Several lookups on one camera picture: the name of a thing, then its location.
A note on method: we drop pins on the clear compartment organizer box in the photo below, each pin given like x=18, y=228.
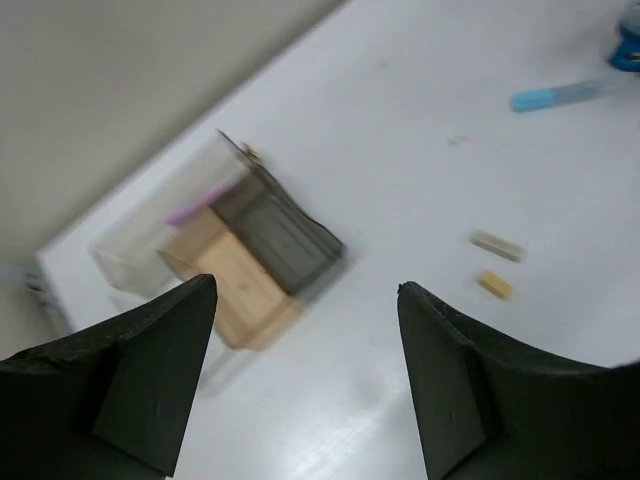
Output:
x=269, y=257

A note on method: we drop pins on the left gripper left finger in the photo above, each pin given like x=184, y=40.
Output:
x=111, y=401

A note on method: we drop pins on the blue highlighter pen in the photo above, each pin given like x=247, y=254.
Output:
x=545, y=98

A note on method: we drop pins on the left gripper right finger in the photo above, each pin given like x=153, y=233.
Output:
x=489, y=406

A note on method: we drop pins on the yellow eraser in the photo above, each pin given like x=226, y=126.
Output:
x=495, y=284

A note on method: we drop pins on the pink highlighter pen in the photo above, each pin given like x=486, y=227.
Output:
x=183, y=213

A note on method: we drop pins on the blue patterned tape roll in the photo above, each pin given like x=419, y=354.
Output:
x=625, y=54

